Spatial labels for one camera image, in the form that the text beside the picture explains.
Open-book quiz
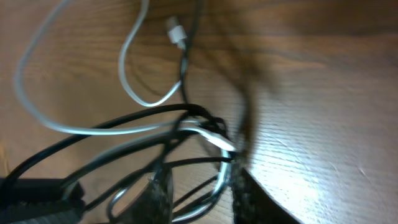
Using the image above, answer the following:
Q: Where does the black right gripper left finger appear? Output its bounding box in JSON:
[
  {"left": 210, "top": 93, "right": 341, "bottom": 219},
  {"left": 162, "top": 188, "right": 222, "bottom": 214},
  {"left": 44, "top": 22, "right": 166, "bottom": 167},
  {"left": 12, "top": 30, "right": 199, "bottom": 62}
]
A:
[{"left": 116, "top": 169, "right": 174, "bottom": 224}]

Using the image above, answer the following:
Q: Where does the white USB cable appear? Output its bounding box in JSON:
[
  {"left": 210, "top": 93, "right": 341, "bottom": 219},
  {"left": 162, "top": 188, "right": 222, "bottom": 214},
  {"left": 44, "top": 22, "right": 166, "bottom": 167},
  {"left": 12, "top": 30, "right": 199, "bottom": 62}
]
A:
[{"left": 14, "top": 0, "right": 237, "bottom": 153}]

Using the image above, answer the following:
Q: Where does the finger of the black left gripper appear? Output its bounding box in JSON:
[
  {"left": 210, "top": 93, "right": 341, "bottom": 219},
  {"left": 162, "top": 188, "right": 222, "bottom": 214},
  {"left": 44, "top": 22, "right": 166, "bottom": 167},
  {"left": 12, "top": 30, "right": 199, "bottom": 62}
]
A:
[{"left": 1, "top": 178, "right": 85, "bottom": 224}]

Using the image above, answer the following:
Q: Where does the black USB cable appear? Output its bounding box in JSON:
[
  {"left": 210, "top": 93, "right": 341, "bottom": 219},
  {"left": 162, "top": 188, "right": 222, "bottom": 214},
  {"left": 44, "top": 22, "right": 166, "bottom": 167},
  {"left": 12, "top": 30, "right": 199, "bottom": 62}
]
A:
[{"left": 0, "top": 0, "right": 234, "bottom": 224}]

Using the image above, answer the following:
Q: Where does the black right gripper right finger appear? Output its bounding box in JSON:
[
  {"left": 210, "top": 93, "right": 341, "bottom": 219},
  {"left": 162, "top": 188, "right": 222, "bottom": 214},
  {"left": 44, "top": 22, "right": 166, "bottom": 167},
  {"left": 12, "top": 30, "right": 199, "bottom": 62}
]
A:
[{"left": 231, "top": 156, "right": 299, "bottom": 224}]

